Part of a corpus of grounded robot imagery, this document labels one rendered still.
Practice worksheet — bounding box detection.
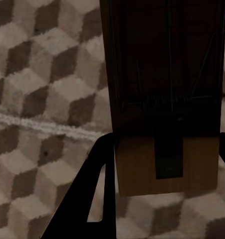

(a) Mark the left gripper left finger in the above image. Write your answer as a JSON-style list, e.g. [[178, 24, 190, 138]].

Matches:
[[41, 132, 116, 239]]

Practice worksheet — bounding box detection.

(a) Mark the mousetrap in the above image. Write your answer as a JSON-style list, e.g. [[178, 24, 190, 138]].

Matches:
[[99, 0, 225, 197]]

